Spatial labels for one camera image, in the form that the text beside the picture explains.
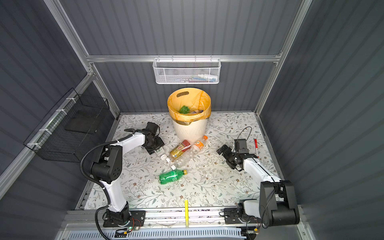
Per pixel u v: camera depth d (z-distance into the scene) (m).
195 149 0.98
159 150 0.94
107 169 0.51
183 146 0.94
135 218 0.73
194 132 0.93
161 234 0.77
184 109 1.02
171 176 0.83
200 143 0.96
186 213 0.75
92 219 0.75
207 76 0.91
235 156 0.68
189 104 1.02
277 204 0.42
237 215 0.73
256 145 1.00
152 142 0.79
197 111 1.02
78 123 0.76
